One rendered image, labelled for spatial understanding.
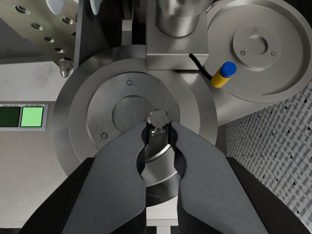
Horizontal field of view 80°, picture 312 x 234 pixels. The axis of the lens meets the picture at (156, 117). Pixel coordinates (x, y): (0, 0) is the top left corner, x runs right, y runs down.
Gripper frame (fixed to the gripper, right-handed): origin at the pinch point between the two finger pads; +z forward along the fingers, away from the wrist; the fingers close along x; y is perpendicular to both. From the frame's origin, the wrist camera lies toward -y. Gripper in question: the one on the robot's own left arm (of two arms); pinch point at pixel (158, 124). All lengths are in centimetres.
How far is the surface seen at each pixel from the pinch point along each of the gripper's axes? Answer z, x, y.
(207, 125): 3.3, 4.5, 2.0
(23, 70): 243, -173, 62
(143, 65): 6.4, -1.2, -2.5
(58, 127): 3.2, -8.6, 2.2
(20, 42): 227, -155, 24
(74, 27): 31.1, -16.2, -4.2
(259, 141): 11.8, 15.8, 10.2
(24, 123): 31.6, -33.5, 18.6
